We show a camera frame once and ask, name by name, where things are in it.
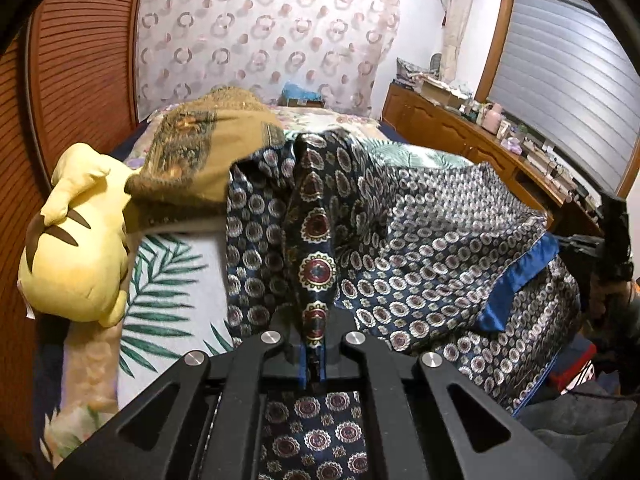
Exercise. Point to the brown fringed cloth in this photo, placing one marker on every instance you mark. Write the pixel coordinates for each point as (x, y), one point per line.
(200, 160)

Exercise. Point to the blue circle-print satin shirt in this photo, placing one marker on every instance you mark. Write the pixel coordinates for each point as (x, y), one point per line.
(430, 240)

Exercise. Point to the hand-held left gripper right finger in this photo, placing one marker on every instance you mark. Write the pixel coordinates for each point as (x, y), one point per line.
(327, 365)

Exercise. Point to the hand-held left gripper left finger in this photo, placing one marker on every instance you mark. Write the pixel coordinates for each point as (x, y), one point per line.
(300, 365)

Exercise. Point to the pink bottle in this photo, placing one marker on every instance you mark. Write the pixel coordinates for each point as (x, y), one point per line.
(492, 117)

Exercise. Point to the wooden louvered wardrobe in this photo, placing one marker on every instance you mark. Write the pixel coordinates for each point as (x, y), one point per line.
(85, 60)

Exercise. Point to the yellow plush toy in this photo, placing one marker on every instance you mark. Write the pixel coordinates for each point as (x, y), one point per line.
(75, 260)

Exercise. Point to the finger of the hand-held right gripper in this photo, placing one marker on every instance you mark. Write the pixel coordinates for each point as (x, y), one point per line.
(582, 246)

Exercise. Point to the floral quilt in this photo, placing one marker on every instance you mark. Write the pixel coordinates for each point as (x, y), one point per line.
(325, 117)

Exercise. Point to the gathered beige curtain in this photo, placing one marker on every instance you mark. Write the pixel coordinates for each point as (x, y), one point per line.
(457, 20)

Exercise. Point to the circle print curtain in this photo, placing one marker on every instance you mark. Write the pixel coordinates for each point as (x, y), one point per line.
(250, 35)

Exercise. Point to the brown cardboard box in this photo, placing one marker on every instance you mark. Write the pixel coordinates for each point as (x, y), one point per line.
(305, 103)

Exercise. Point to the wooden sideboard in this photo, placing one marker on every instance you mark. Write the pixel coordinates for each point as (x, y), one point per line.
(450, 132)

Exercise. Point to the small purple container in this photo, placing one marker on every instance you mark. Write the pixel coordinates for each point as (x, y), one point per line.
(511, 144)

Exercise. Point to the open cardboard box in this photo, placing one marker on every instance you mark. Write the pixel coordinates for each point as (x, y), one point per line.
(442, 92)

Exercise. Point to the patterned fabric bag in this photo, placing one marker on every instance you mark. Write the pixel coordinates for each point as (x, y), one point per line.
(410, 72)

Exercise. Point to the dark grey cloth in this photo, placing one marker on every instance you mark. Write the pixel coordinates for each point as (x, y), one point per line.
(575, 420)

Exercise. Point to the red and blue object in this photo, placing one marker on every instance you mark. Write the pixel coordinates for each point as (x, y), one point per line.
(572, 370)

